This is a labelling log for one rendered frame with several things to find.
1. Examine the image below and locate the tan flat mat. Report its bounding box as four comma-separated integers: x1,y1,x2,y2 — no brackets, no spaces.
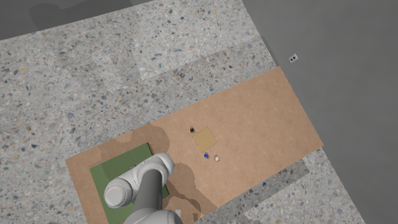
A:
192,127,217,152

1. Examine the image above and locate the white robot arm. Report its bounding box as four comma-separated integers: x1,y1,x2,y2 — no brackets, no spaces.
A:
104,152,183,224

